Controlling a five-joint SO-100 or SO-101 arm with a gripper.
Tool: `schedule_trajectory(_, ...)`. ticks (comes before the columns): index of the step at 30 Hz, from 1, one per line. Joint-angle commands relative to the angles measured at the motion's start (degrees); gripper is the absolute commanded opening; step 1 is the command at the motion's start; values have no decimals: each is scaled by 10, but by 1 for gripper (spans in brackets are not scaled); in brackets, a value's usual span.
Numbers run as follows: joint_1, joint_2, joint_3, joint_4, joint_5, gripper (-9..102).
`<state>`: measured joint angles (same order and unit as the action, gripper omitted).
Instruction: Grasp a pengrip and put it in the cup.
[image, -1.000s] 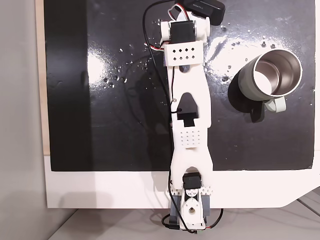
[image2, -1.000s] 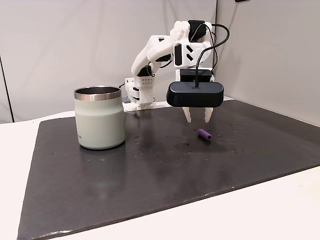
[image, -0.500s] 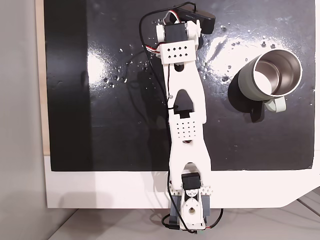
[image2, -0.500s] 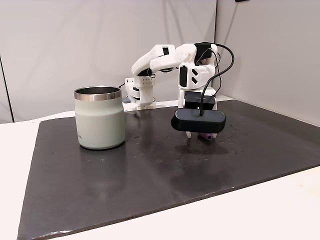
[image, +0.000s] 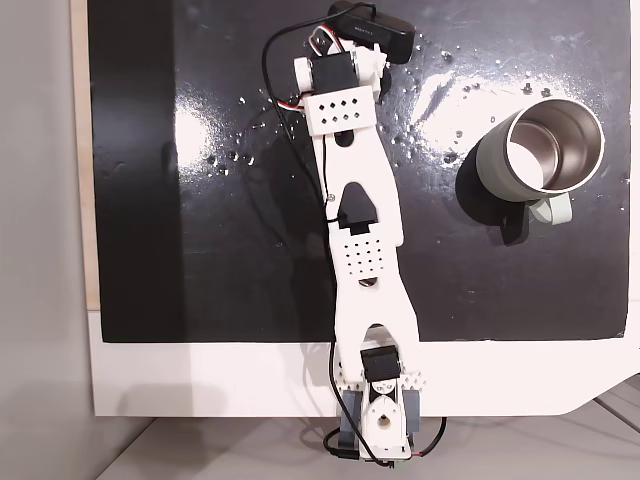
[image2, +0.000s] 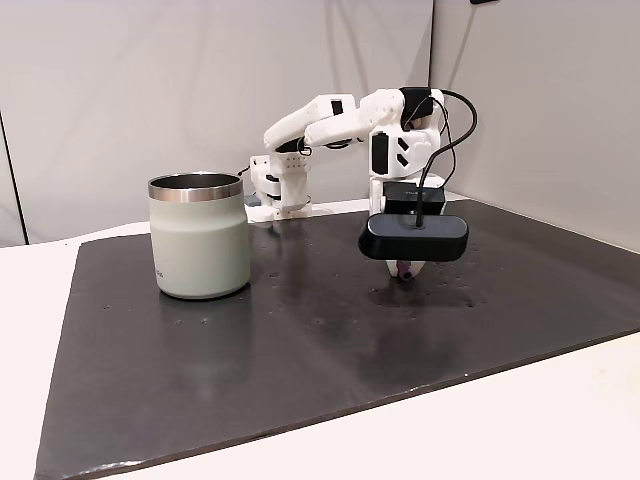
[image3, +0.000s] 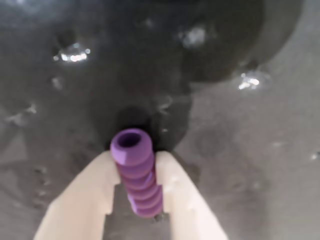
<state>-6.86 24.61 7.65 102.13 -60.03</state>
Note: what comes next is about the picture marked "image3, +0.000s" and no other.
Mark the purple ribbed pen grip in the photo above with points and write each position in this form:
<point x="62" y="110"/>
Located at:
<point x="140" y="180"/>

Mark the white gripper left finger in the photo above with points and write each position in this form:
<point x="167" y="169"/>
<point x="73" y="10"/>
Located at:
<point x="82" y="197"/>

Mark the black table mat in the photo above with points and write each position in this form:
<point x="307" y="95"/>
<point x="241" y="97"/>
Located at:
<point x="225" y="140"/>

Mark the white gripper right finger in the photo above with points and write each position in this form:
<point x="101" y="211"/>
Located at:
<point x="186" y="200"/>

